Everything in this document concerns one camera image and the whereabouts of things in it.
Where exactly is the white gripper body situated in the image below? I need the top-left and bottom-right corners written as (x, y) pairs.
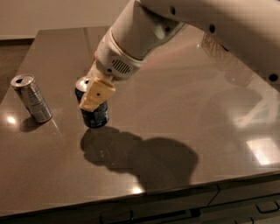
top-left (88, 28), bottom-right (144, 82)

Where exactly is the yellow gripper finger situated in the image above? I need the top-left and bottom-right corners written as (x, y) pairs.
top-left (80, 77), bottom-right (116, 112)

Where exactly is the blue pepsi can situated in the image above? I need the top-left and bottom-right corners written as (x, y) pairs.
top-left (74, 76), bottom-right (109, 129)

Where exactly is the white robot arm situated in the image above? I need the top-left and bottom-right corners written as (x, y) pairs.
top-left (80, 0), bottom-right (280, 112)

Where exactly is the silver redbull can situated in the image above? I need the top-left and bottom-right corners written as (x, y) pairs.
top-left (10, 73), bottom-right (52, 123)

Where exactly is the dark drawer handle left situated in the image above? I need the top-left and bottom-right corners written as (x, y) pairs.
top-left (100, 210), bottom-right (134, 224)

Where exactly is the dark drawer handle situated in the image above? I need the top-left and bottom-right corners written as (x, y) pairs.
top-left (100, 210), bottom-right (134, 224)
top-left (255, 200), bottom-right (280, 214)

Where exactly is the dark drawer handle right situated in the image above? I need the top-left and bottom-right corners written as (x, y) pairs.
top-left (255, 200), bottom-right (280, 214)

